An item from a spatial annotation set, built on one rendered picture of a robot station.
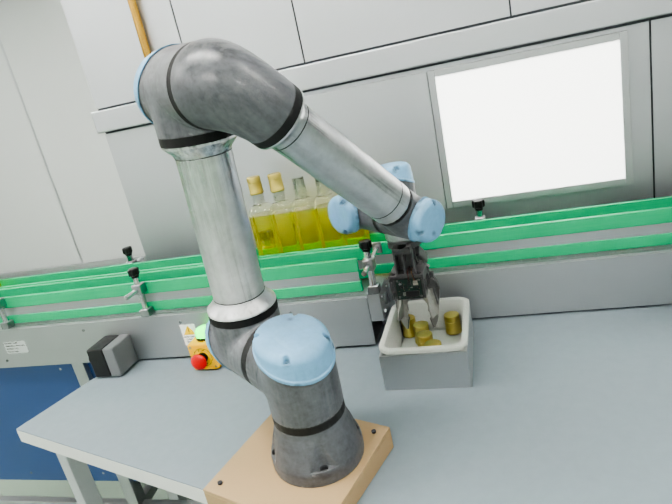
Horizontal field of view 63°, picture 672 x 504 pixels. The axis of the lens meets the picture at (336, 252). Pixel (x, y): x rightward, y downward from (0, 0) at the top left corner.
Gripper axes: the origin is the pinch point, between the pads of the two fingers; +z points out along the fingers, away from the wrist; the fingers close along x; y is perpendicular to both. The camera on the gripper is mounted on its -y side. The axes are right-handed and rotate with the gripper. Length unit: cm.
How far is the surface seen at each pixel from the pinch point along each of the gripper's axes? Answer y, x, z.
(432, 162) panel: -30.0, 3.4, -28.4
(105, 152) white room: -317, -327, -27
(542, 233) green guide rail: -14.7, 27.0, -12.1
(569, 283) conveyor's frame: -13.0, 31.5, -0.4
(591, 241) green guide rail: -15.2, 36.7, -9.0
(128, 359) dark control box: 4, -77, 4
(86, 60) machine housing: -30, -87, -71
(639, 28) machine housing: -35, 51, -50
